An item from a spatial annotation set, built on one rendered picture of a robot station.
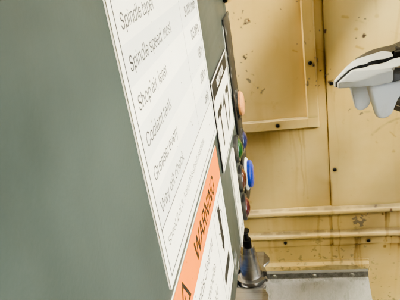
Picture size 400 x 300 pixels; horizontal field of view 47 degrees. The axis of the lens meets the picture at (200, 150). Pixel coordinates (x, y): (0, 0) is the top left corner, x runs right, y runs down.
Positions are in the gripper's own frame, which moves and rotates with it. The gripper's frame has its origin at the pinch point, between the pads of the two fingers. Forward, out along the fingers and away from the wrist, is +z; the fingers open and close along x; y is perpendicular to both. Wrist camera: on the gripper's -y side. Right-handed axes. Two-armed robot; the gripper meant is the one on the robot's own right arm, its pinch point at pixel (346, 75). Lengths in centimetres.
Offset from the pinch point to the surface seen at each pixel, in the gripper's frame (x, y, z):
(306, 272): 58, 81, -28
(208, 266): -19.8, 1.2, 24.6
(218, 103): -9.8, -4.5, 18.7
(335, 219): 54, 62, -36
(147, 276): -27.1, -5.4, 28.9
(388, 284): 47, 87, -49
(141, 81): -24.0, -11.4, 27.0
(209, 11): -7.0, -10.6, 17.3
